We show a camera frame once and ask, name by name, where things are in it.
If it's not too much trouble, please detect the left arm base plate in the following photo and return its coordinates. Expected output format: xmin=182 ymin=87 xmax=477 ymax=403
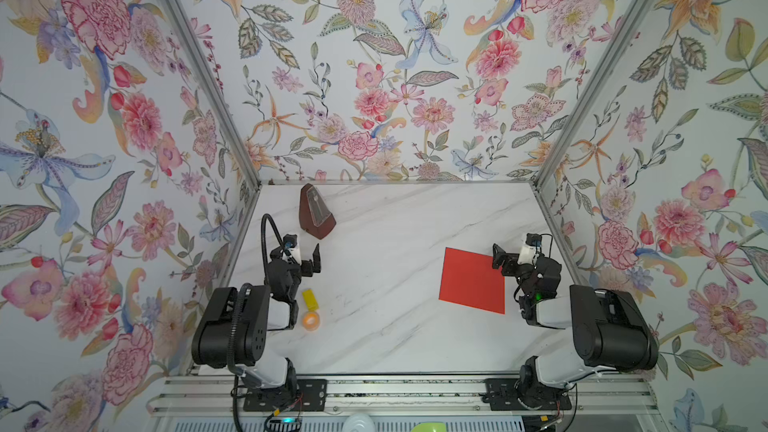
xmin=242 ymin=379 xmax=328 ymax=412

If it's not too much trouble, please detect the green object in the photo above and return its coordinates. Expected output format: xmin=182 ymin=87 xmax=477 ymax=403
xmin=411 ymin=422 xmax=447 ymax=432

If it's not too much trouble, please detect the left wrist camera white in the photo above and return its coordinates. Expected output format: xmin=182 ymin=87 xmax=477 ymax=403
xmin=283 ymin=234 xmax=301 ymax=260

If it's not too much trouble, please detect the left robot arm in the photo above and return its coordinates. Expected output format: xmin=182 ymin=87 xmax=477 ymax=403
xmin=191 ymin=234 xmax=321 ymax=391

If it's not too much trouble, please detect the yellow block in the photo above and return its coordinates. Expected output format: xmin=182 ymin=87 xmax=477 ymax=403
xmin=302 ymin=289 xmax=319 ymax=312

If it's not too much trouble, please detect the white round object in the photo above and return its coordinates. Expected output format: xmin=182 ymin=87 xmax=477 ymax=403
xmin=342 ymin=413 xmax=377 ymax=432

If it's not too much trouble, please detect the red square paper sheet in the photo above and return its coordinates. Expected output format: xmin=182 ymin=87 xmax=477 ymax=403
xmin=439 ymin=248 xmax=506 ymax=315

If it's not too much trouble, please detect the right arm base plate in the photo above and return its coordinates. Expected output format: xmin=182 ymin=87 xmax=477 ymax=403
xmin=481 ymin=377 xmax=573 ymax=413

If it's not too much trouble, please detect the aluminium front rail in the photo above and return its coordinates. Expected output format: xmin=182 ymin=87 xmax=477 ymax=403
xmin=148 ymin=374 xmax=658 ymax=417

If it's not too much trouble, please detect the brown wooden metronome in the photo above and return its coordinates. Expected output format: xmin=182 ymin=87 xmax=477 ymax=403
xmin=299 ymin=184 xmax=336 ymax=240

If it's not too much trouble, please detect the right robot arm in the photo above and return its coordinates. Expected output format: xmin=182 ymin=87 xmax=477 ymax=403
xmin=492 ymin=234 xmax=659 ymax=395

